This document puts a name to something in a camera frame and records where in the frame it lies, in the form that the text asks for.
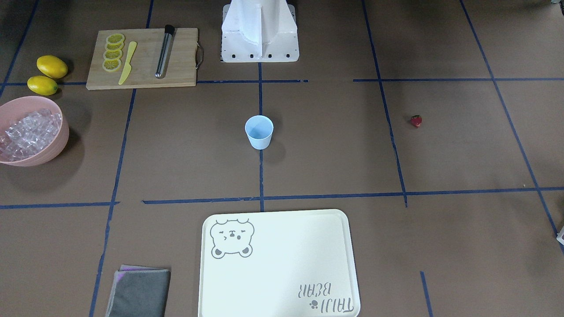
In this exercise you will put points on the red strawberry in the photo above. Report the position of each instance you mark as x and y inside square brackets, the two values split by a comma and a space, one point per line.
[416, 120]

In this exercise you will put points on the light blue cup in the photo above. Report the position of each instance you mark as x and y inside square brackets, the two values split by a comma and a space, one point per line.
[259, 130]

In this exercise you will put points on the pile of clear ice cubes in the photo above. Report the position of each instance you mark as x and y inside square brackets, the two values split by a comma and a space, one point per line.
[30, 135]

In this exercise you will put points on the cream bear tray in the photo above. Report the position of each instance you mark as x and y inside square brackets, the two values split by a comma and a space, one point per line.
[278, 264]

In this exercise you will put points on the steel muddler black tip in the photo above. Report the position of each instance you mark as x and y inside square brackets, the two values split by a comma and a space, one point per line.
[169, 31]

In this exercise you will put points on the yellow plastic knife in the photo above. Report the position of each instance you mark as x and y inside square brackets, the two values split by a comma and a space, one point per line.
[127, 68]

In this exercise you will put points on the wooden cutting board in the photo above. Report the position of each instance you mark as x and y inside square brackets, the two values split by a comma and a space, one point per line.
[184, 57]

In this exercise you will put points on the lemon slice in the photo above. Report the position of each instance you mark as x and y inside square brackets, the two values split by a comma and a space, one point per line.
[114, 47]
[113, 54]
[111, 65]
[115, 39]

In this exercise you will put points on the grey folded cloth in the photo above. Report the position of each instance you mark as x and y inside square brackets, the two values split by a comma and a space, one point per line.
[139, 291]

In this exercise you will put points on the whole yellow lemon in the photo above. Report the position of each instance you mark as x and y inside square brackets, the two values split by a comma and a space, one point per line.
[52, 66]
[42, 85]

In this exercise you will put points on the pink bowl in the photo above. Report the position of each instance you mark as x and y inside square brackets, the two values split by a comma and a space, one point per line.
[17, 109]

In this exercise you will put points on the white rack corner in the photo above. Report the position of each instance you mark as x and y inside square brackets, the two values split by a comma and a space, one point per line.
[560, 236]

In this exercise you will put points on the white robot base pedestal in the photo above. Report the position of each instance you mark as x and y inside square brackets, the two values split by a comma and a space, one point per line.
[259, 31]

